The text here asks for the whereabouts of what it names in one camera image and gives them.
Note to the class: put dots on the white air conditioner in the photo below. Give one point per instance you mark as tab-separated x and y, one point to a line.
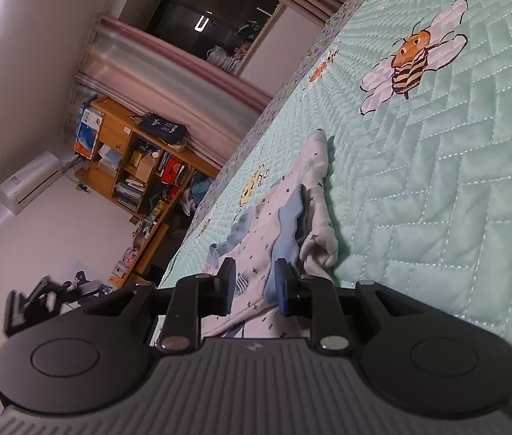
29	181

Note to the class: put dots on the white printed pajama top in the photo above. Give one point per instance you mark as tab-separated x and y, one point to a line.
256	244

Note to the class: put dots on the dark window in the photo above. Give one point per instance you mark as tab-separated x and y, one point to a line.
192	18

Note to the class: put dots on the dark blue bag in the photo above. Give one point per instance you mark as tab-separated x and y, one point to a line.
163	129

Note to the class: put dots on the blue and white box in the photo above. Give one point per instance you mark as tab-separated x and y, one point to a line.
88	131

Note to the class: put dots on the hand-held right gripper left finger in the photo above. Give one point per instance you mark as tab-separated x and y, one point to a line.
228	286

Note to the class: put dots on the blue plastic bag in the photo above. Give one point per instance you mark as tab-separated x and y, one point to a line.
199	190

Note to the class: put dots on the wooden bookshelf with clutter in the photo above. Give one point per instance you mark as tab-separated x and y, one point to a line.
151	253

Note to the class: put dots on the row of windowsill items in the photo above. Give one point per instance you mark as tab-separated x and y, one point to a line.
233	50

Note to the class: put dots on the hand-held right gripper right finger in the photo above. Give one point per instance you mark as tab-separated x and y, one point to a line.
283	292

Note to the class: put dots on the green quilted bedspread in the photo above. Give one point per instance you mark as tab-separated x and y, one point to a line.
441	167

